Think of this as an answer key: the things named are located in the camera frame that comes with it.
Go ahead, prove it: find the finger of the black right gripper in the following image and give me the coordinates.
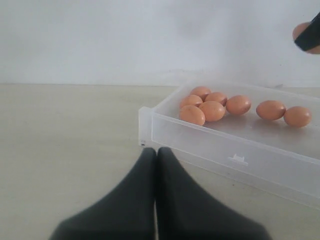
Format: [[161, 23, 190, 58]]
[[294, 13, 320, 52]]

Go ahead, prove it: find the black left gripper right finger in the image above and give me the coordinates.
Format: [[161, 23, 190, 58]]
[[156, 147, 271, 240]]

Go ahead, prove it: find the brown egg row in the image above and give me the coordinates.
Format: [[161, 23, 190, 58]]
[[199, 101, 226, 122]]

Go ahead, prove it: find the clear plastic drawer bin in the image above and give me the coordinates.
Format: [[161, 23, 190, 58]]
[[138, 78, 320, 209]]

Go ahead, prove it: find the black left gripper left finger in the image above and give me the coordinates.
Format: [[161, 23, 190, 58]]
[[50, 148, 157, 240]]

